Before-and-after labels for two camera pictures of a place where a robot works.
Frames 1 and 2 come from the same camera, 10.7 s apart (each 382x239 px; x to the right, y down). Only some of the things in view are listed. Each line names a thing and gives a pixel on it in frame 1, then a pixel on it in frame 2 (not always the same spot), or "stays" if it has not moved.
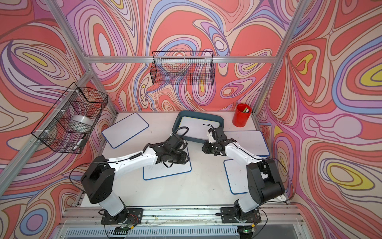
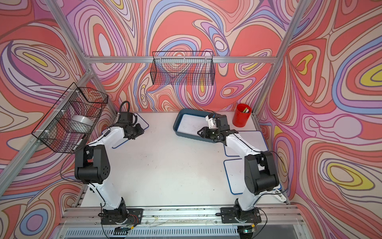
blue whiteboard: [237, 175] stays
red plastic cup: [241, 114] stays
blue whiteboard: [253, 141] stays
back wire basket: [183, 67] stays
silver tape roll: [81, 123] stays
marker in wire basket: [77, 144] stays
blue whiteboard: [160, 170] -> [191, 124]
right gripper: [206, 149] -> [205, 132]
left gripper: [184, 154] -> [140, 131]
